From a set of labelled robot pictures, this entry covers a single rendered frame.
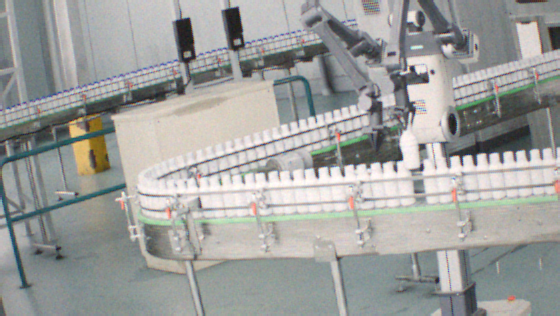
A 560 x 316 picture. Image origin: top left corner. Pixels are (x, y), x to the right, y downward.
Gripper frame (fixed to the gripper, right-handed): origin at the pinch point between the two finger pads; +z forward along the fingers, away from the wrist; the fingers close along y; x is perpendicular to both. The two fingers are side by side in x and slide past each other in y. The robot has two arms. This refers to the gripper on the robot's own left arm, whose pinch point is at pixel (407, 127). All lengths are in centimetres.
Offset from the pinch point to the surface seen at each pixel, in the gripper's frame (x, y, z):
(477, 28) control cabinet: 256, 639, 7
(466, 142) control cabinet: 270, 595, 110
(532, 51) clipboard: 98, 391, 12
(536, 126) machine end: 107, 396, 68
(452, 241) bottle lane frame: -14.8, -4.3, 43.9
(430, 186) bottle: -6.9, -1.5, 22.6
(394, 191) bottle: 9.4, -1.5, 23.5
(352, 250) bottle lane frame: 31, -4, 45
